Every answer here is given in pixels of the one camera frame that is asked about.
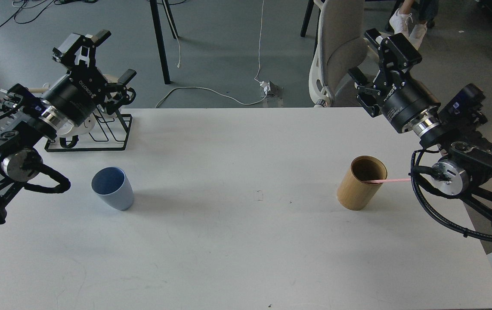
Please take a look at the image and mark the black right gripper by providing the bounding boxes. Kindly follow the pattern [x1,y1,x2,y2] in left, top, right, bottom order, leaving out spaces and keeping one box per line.
[348,29,440,133]

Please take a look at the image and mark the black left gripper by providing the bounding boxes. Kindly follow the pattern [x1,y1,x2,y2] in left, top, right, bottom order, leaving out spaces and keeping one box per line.
[41,30,137,126]

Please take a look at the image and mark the pink chopstick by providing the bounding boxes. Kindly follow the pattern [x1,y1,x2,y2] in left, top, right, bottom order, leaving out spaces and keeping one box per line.
[363,177,411,184]

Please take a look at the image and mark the blue cup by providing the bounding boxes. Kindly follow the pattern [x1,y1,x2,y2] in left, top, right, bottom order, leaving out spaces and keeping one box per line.
[91,167,134,211]

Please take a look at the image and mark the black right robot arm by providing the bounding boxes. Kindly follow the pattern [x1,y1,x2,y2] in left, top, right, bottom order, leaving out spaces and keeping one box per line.
[348,29,492,242]

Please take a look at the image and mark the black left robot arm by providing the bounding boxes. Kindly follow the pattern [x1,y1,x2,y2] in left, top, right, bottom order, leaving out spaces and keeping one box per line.
[0,30,137,224]

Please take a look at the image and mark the white mug rear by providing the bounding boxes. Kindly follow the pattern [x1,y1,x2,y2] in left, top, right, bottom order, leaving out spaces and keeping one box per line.
[100,74,122,106]

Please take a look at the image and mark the white mug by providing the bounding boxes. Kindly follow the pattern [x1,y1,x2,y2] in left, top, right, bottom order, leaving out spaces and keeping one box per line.
[100,74,122,106]
[57,114,96,138]

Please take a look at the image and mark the grey office chair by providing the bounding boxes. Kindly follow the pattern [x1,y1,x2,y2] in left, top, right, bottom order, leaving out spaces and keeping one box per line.
[309,0,376,108]

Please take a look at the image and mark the white sneaker left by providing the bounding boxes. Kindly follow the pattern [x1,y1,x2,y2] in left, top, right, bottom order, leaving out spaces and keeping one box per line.
[389,9,413,37]

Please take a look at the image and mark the white sneaker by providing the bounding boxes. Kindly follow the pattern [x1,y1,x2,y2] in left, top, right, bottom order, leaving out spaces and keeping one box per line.
[408,23,427,50]
[389,9,413,37]

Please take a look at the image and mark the white sneaker right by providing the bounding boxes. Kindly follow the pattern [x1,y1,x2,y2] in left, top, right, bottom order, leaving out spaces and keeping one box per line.
[408,23,427,50]

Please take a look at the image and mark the black table legs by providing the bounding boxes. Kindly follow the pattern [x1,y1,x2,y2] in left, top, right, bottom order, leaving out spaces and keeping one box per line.
[149,0,179,85]

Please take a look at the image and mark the white mug front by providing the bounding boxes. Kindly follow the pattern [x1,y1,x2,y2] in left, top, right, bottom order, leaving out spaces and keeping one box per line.
[57,114,96,138]

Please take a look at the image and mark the bamboo cylindrical holder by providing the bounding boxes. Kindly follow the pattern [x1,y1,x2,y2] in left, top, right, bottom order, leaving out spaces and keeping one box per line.
[337,155,387,211]

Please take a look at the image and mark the black wire mug rack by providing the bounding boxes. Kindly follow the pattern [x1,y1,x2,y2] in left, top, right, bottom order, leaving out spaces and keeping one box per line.
[44,110,133,152]

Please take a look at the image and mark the black floor cables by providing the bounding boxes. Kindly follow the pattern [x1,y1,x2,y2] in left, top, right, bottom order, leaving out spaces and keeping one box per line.
[0,0,100,51]

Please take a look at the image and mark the white cable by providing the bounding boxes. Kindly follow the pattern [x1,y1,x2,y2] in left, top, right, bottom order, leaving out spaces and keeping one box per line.
[155,0,269,108]

